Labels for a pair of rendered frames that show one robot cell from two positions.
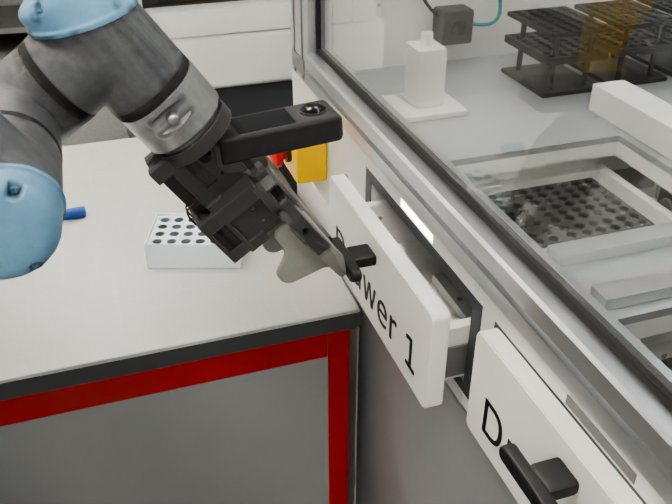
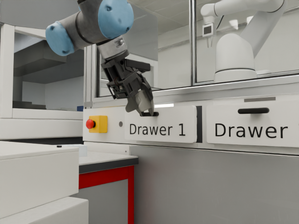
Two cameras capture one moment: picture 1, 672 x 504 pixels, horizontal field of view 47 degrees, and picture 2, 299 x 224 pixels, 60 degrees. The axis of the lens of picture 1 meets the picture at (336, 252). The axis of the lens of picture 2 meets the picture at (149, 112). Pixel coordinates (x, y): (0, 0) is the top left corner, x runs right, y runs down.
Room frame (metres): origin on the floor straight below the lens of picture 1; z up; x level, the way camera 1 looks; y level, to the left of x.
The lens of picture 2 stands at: (-0.05, 0.41, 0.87)
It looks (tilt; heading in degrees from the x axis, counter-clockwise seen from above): 3 degrees up; 329
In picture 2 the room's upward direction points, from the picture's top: straight up
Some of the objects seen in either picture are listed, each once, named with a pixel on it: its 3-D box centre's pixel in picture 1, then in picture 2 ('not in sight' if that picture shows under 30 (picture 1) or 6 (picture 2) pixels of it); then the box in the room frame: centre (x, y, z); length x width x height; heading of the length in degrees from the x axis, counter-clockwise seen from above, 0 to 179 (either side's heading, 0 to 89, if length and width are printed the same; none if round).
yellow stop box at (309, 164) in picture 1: (302, 149); (97, 124); (0.98, 0.05, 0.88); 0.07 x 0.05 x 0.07; 18
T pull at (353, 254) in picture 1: (355, 256); (151, 114); (0.66, -0.02, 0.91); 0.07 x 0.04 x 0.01; 18
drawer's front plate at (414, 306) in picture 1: (379, 278); (156, 124); (0.67, -0.05, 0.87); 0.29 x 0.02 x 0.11; 18
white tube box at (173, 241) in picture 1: (197, 240); (66, 150); (0.90, 0.19, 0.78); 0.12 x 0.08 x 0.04; 90
